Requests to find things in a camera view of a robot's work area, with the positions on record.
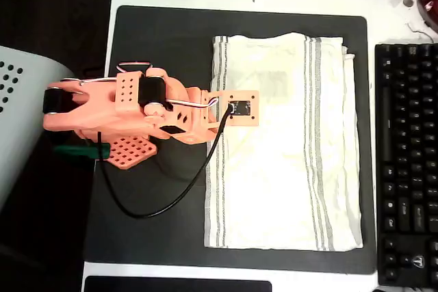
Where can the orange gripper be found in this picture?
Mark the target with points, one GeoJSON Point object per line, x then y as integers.
{"type": "Point", "coordinates": [196, 132]}

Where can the black desk mat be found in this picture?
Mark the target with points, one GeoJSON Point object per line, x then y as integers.
{"type": "Point", "coordinates": [154, 49]}

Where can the grey perforated chair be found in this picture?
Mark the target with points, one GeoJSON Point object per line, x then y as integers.
{"type": "Point", "coordinates": [20, 134]}

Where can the green clamp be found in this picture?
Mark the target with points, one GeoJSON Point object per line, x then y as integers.
{"type": "Point", "coordinates": [75, 151]}

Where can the white striped towel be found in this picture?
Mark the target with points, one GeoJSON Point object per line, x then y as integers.
{"type": "Point", "coordinates": [273, 169]}

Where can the orange 3D-printed robot arm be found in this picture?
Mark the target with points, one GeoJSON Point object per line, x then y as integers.
{"type": "Point", "coordinates": [102, 114]}

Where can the orange camera mount plate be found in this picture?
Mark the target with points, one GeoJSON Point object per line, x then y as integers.
{"type": "Point", "coordinates": [239, 94]}

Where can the black flat tablet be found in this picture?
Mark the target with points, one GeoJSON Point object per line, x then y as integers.
{"type": "Point", "coordinates": [171, 285]}

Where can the black keyboard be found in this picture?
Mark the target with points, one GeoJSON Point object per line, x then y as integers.
{"type": "Point", "coordinates": [407, 169]}

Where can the coin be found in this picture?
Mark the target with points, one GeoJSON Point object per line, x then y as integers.
{"type": "Point", "coordinates": [408, 2]}

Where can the orange perforated base plate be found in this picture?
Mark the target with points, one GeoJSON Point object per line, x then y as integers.
{"type": "Point", "coordinates": [130, 155]}

